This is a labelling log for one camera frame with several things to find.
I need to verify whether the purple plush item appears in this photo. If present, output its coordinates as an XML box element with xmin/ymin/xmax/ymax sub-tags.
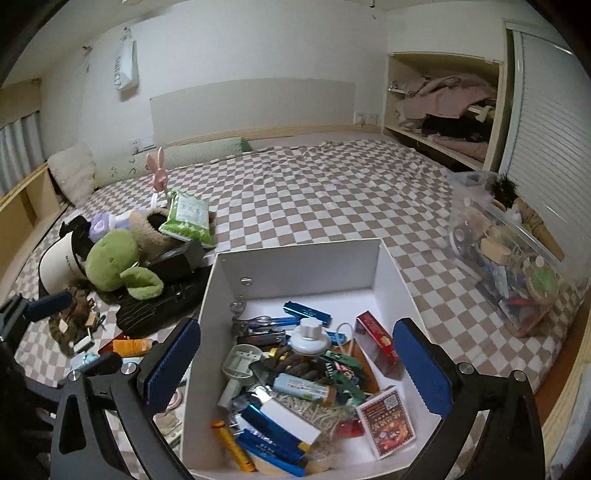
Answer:
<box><xmin>90</xmin><ymin>212</ymin><xmax>134</xmax><ymax>243</ymax></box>

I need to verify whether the white window blind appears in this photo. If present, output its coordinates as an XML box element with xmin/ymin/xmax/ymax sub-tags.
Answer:
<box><xmin>501</xmin><ymin>30</ymin><xmax>591</xmax><ymax>195</ymax></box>

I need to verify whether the checkered bed sheet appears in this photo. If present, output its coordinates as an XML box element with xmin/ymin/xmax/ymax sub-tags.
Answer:
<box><xmin>14</xmin><ymin>138</ymin><xmax>583</xmax><ymax>444</ymax></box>

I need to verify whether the camouflage cloth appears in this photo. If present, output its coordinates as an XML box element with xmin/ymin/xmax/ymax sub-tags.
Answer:
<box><xmin>48</xmin><ymin>286</ymin><xmax>100</xmax><ymax>356</ymax></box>

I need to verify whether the white headboard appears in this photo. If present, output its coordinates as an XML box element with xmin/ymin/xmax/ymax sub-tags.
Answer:
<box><xmin>150</xmin><ymin>80</ymin><xmax>356</xmax><ymax>144</ymax></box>

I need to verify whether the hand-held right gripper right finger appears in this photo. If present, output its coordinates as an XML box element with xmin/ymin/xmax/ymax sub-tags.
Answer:
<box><xmin>392</xmin><ymin>318</ymin><xmax>546</xmax><ymax>480</ymax></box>

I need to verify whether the wooden bed frame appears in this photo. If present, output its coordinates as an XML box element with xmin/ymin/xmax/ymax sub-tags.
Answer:
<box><xmin>0</xmin><ymin>161</ymin><xmax>70</xmax><ymax>278</ymax></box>

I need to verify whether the light blue tube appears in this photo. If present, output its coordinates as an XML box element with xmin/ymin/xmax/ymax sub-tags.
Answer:
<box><xmin>272</xmin><ymin>373</ymin><xmax>338</xmax><ymax>406</ymax></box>

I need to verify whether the small white box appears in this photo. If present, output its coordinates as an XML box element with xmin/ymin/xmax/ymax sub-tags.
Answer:
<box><xmin>261</xmin><ymin>397</ymin><xmax>321</xmax><ymax>446</ymax></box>

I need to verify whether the blue metallic stick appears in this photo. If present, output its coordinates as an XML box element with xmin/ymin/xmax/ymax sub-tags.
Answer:
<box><xmin>283</xmin><ymin>301</ymin><xmax>333</xmax><ymax>326</ymax></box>

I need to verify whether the white visor cap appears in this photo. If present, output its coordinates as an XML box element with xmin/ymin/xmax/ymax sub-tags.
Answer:
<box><xmin>38</xmin><ymin>233</ymin><xmax>93</xmax><ymax>296</ymax></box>

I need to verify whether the white round lid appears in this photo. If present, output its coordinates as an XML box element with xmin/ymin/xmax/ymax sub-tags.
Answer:
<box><xmin>288</xmin><ymin>318</ymin><xmax>331</xmax><ymax>356</ymax></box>

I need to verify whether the pink rabbit hand fan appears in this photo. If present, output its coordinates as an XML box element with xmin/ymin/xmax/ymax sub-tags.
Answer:
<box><xmin>147</xmin><ymin>147</ymin><xmax>169</xmax><ymax>208</ymax></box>

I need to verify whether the grey curtain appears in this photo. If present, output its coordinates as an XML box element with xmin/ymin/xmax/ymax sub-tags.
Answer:
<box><xmin>0</xmin><ymin>115</ymin><xmax>44</xmax><ymax>197</ymax></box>

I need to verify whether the white hanging wall bag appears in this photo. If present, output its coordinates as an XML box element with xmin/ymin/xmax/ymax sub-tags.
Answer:
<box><xmin>113</xmin><ymin>28</ymin><xmax>139</xmax><ymax>90</ymax></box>

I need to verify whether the green plush toy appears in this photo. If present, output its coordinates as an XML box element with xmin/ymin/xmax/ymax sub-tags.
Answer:
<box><xmin>85</xmin><ymin>229</ymin><xmax>164</xmax><ymax>303</ymax></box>

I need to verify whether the red cardboard box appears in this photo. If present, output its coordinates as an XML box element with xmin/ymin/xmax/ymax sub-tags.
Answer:
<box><xmin>355</xmin><ymin>310</ymin><xmax>400</xmax><ymax>380</ymax></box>

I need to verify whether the orange tube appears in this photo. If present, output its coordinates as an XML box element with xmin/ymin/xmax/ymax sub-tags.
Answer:
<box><xmin>211</xmin><ymin>419</ymin><xmax>257</xmax><ymax>472</ymax></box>

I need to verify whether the clear plastic bin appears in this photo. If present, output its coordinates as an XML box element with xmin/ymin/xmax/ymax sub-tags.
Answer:
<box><xmin>448</xmin><ymin>171</ymin><xmax>578</xmax><ymax>337</ymax></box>

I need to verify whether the pile of clothes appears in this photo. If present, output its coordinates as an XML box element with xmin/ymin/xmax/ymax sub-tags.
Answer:
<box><xmin>394</xmin><ymin>76</ymin><xmax>497</xmax><ymax>158</ymax></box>

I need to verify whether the pale plastic holder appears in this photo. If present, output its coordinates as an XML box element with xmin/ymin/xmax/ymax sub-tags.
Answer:
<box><xmin>222</xmin><ymin>345</ymin><xmax>264</xmax><ymax>384</ymax></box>

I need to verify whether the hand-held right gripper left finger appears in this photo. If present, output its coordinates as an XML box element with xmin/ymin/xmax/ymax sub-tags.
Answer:
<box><xmin>50</xmin><ymin>316</ymin><xmax>202</xmax><ymax>480</ymax></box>

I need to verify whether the orange flat packet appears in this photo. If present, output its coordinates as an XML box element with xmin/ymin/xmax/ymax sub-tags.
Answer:
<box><xmin>112</xmin><ymin>338</ymin><xmax>153</xmax><ymax>357</ymax></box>

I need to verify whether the black bag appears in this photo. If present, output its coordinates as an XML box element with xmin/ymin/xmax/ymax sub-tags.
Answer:
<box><xmin>115</xmin><ymin>240</ymin><xmax>218</xmax><ymax>337</ymax></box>

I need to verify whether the blue packet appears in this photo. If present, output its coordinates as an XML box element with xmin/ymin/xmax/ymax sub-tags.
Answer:
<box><xmin>235</xmin><ymin>429</ymin><xmax>308</xmax><ymax>476</ymax></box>

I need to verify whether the white box container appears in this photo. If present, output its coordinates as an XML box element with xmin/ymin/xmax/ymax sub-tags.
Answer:
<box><xmin>178</xmin><ymin>237</ymin><xmax>444</xmax><ymax>480</ymax></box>

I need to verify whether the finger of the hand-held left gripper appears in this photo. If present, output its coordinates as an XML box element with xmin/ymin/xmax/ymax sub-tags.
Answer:
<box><xmin>28</xmin><ymin>292</ymin><xmax>75</xmax><ymax>324</ymax></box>
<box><xmin>69</xmin><ymin>353</ymin><xmax>123</xmax><ymax>377</ymax></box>

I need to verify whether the brown fuzzy slipper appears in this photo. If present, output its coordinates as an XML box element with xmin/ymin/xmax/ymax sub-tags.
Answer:
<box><xmin>128</xmin><ymin>208</ymin><xmax>174</xmax><ymax>252</ymax></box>

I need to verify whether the red printed card box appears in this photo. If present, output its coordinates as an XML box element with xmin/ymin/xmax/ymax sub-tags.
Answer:
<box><xmin>355</xmin><ymin>385</ymin><xmax>416</xmax><ymax>460</ymax></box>

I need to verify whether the green snack packet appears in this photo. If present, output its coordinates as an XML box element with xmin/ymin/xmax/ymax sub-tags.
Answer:
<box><xmin>158</xmin><ymin>189</ymin><xmax>215</xmax><ymax>244</ymax></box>

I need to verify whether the white fluffy pillow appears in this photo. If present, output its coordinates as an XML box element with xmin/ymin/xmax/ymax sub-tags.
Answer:
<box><xmin>47</xmin><ymin>142</ymin><xmax>98</xmax><ymax>206</ymax></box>

